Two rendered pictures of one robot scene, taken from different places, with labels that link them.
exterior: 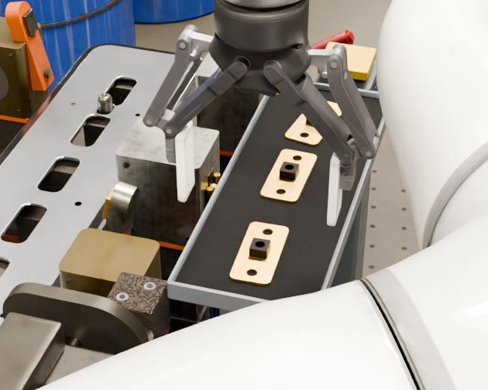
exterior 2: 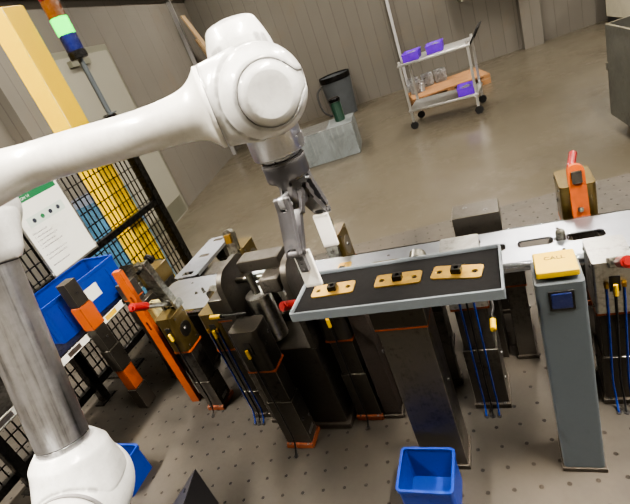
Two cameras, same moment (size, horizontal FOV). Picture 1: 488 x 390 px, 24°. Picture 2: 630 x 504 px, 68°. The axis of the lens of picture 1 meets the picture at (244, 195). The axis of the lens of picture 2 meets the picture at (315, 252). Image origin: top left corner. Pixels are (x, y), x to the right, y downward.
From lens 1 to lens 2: 122 cm
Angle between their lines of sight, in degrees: 82
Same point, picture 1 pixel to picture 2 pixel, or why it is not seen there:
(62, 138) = (521, 238)
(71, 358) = (275, 270)
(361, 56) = (560, 265)
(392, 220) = not seen: outside the picture
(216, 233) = (347, 274)
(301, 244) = (341, 299)
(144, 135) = (460, 240)
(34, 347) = (264, 256)
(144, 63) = (628, 230)
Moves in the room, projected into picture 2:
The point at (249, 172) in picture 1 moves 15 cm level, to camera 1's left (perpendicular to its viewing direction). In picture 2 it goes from (398, 267) to (388, 234)
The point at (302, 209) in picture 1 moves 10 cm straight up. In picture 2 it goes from (369, 291) to (353, 243)
